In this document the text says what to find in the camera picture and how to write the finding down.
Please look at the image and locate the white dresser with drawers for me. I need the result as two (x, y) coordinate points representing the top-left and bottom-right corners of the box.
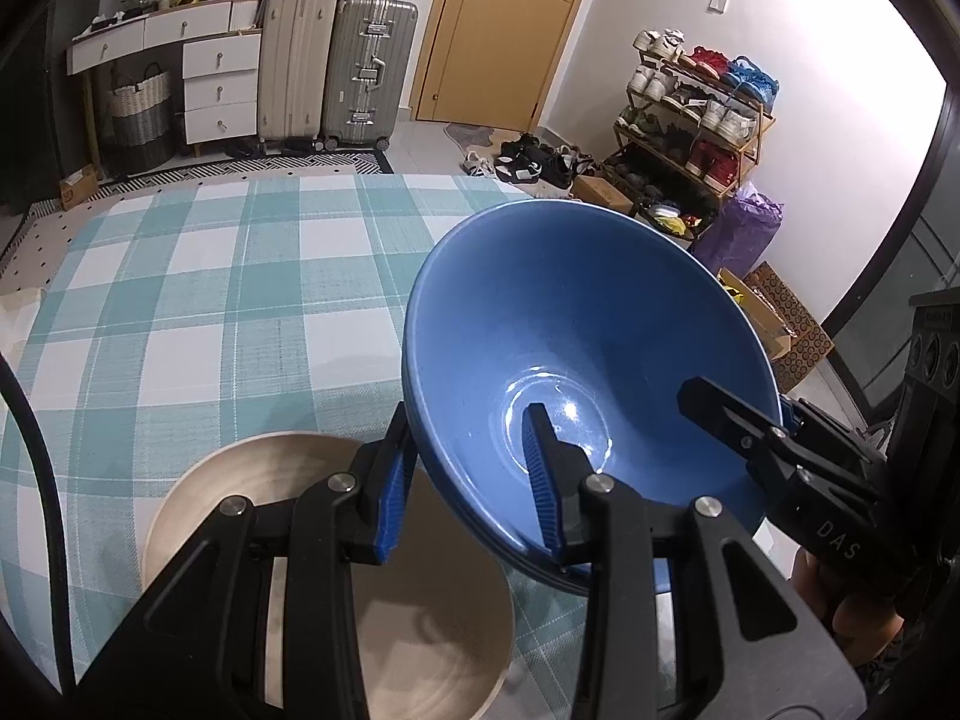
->
(66, 0), (263, 158)

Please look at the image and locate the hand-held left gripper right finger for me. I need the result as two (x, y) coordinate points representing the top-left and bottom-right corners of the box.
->
(522, 403), (865, 720)

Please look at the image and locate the brown cardboard box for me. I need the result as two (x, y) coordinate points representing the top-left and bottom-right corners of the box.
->
(574, 174), (635, 215)

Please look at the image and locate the person's right hand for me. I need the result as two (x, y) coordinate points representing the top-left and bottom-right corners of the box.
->
(795, 547), (905, 665)

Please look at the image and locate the purple bag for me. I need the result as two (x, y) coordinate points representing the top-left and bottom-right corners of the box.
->
(694, 184), (785, 278)

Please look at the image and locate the striped rug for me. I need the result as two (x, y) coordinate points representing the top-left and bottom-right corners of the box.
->
(30, 150), (392, 197)

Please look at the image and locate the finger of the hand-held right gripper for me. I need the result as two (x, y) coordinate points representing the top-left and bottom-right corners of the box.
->
(678, 376), (790, 467)

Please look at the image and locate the small cardboard box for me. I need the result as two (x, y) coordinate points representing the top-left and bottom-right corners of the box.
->
(60, 169), (98, 209)

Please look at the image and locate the white dotted floor mat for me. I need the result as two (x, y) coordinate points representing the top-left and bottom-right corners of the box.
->
(0, 187), (113, 278)

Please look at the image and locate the pile of shoes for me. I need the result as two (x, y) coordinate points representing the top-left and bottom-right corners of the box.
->
(461, 133), (601, 188)

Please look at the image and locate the beige suitcase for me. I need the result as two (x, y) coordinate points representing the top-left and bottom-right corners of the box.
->
(257, 0), (338, 155)

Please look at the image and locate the grey doormat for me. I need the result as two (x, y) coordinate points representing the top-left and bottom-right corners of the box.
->
(448, 122), (492, 155)

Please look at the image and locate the wooden shoe rack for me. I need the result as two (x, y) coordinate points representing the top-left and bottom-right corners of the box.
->
(604, 30), (773, 241)

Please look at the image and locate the black cable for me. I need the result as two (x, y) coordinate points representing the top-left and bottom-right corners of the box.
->
(0, 356), (76, 691)

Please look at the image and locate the cream round plate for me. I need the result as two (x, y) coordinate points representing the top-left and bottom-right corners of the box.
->
(142, 431), (515, 720)

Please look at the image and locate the patterned cardboard box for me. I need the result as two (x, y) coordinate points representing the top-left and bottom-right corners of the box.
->
(742, 262), (835, 391)

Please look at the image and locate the silver suitcase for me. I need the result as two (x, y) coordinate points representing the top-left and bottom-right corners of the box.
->
(321, 0), (419, 151)

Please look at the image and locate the wooden door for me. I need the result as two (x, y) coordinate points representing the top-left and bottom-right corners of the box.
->
(412, 0), (605, 137)

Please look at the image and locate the woven laundry basket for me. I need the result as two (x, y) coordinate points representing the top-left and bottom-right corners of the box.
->
(109, 64), (175, 173)

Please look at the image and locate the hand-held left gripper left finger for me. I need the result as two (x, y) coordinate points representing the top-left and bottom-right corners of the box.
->
(75, 416), (416, 720)

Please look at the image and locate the teal checkered tablecloth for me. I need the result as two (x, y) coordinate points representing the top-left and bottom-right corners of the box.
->
(0, 172), (788, 720)

